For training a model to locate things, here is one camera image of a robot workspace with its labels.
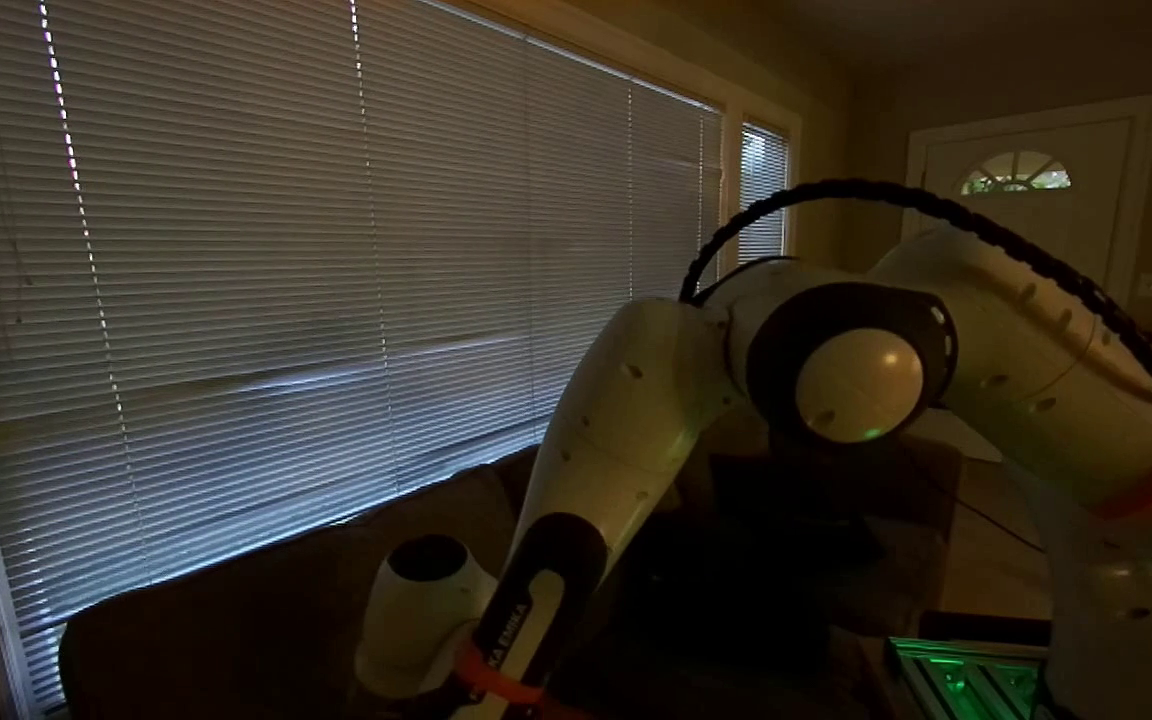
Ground narrow side window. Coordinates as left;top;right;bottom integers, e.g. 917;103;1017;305
730;116;797;273

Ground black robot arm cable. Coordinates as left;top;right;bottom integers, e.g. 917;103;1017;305
674;175;1152;418

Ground white door with fan window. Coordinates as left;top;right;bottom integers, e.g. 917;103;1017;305
900;91;1152;338

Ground brown fabric sofa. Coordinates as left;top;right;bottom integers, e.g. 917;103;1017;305
59;431;969;720

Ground wide white window blinds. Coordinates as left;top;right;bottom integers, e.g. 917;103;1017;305
0;0;727;711

